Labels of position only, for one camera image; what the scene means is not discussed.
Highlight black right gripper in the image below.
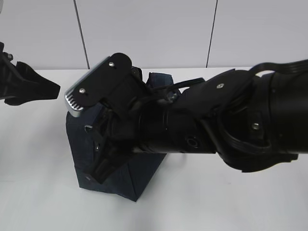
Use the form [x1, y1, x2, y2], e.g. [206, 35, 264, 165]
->
[85, 102, 216, 183]

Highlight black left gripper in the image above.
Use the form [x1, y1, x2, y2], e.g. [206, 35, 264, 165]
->
[0, 42, 60, 106]

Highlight dark blue insulated lunch bag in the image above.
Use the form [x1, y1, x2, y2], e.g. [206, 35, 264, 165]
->
[65, 71, 178, 203]

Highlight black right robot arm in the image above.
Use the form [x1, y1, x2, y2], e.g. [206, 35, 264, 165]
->
[86, 58, 308, 182]

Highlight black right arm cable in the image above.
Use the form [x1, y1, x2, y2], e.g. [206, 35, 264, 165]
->
[144, 77, 205, 104]

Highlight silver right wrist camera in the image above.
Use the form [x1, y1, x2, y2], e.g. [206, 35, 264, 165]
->
[64, 53, 152, 120]

